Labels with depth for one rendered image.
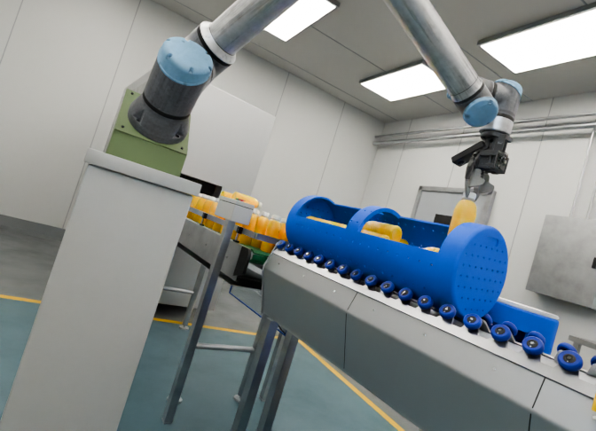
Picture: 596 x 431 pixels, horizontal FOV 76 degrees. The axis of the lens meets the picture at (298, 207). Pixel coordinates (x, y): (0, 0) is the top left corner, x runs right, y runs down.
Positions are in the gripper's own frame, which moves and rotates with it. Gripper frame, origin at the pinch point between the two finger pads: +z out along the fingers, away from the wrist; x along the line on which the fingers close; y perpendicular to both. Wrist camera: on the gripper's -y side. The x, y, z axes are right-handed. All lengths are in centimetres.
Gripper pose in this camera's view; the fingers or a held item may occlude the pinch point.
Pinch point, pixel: (469, 195)
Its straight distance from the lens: 133.6
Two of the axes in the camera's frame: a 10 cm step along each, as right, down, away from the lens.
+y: 5.5, 1.3, -8.2
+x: 7.8, 2.7, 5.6
